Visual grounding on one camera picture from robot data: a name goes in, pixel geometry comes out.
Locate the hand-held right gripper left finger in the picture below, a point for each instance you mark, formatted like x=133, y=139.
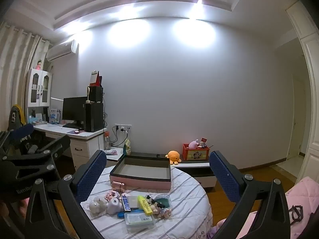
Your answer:
x=91, y=176

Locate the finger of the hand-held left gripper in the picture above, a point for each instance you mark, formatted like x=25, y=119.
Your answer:
x=23, y=130
x=49, y=150

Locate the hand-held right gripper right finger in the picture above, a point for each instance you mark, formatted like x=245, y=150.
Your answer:
x=224, y=176

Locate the small pink device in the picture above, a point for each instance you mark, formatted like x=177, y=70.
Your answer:
x=117, y=185

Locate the white charger block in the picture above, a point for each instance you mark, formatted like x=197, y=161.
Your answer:
x=114, y=205

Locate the pink storage box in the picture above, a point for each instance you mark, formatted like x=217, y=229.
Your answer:
x=142, y=179

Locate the clear plastic box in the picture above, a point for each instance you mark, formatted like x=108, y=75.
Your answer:
x=139, y=222

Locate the black office chair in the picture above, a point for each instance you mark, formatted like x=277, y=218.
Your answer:
x=35, y=139

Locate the grey yellow jacket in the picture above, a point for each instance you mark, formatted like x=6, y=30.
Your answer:
x=17, y=115

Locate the pink toy bricks bag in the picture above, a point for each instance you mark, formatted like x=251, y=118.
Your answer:
x=112, y=195

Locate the white plush toy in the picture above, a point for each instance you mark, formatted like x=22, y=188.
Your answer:
x=97, y=205

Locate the low white side cabinet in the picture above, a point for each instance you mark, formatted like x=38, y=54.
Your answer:
x=113, y=157

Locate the black keyboard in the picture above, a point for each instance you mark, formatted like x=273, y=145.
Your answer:
x=71, y=126

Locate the blue white box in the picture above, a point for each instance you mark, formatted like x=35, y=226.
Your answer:
x=55, y=115

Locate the red storage crate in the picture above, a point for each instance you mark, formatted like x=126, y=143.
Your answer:
x=197, y=153

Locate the clear bottle red cap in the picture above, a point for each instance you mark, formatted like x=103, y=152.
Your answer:
x=107, y=142

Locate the pink plush toy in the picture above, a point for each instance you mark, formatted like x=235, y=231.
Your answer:
x=193, y=144

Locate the yellow blue snack bag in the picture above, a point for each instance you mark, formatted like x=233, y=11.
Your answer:
x=127, y=148

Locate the white glass-door cabinet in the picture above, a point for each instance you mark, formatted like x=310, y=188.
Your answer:
x=39, y=87

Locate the black monitor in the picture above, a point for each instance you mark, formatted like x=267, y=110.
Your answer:
x=73, y=109

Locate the striped white tablecloth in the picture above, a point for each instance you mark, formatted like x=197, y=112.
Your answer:
x=184, y=204

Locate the long blue case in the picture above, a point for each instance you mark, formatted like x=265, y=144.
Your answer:
x=122, y=214

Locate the grey flat card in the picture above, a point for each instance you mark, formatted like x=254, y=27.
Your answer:
x=133, y=202

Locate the orange octopus plush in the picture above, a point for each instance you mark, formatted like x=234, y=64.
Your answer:
x=173, y=156

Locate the black computer tower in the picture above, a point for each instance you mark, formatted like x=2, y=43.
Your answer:
x=94, y=117

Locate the striped beige curtain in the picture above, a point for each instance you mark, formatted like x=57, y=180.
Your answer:
x=15, y=74

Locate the yellow highlighter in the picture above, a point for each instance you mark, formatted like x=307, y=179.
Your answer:
x=145, y=205

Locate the black hair clip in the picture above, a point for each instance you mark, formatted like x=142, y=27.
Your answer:
x=150, y=200

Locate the green round container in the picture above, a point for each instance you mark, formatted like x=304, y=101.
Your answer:
x=163, y=201

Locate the pink doll figure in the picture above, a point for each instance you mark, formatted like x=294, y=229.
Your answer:
x=39, y=65

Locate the small beige desk lamp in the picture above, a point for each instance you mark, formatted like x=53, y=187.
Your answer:
x=88, y=94

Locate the black speaker box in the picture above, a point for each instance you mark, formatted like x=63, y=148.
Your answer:
x=96, y=94

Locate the pink blanket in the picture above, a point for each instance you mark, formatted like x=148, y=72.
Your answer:
x=301, y=194

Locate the red white desk calendar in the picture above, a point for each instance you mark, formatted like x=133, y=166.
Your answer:
x=96, y=79

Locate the white air conditioner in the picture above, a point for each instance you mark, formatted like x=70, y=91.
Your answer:
x=61, y=51

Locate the white door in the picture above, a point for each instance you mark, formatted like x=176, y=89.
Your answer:
x=296, y=119

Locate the wall power outlet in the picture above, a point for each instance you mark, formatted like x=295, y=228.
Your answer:
x=123, y=126

